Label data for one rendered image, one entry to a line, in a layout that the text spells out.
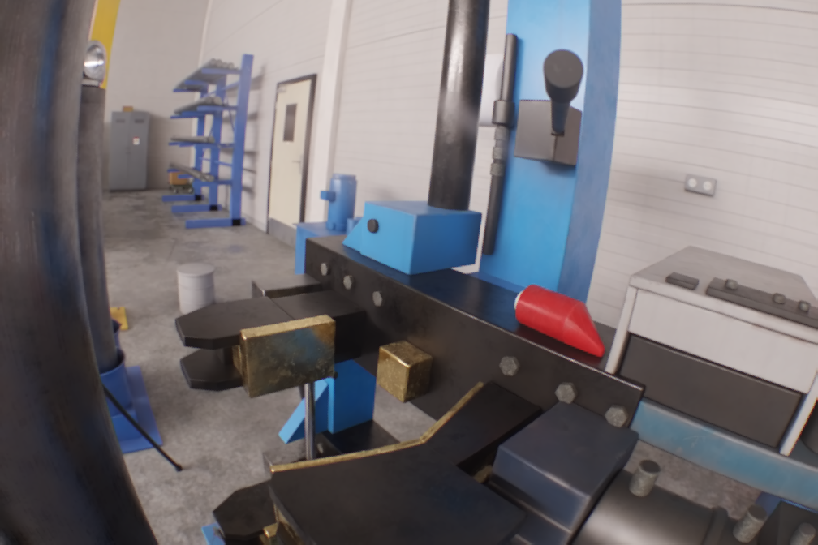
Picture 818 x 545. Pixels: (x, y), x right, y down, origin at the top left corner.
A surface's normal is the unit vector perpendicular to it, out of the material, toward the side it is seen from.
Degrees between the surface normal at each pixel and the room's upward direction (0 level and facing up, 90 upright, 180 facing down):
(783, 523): 0
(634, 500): 19
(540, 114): 90
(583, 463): 0
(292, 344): 90
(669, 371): 90
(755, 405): 90
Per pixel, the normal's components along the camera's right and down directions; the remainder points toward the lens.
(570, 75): -0.34, 0.16
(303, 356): 0.66, 0.22
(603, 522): -0.56, -0.49
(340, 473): 0.11, -0.97
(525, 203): -0.75, 0.06
